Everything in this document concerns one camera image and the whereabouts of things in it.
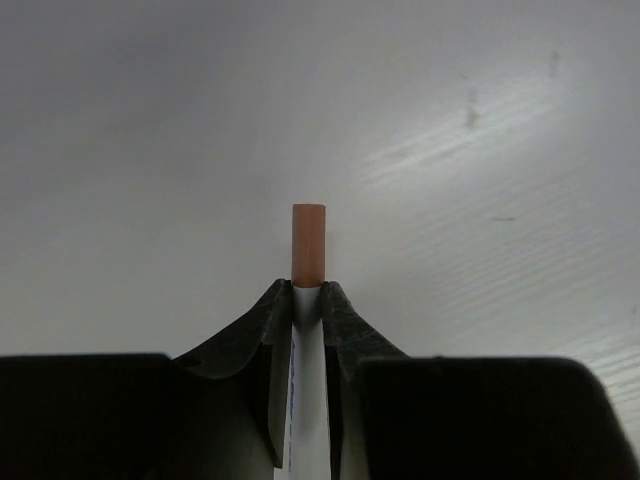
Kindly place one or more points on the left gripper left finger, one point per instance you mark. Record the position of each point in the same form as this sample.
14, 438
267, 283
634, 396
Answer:
217, 411

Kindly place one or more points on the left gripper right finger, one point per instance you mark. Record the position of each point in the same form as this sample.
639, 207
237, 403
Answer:
394, 416

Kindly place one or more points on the brown white marker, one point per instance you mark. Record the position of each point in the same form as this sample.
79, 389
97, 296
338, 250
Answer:
307, 445

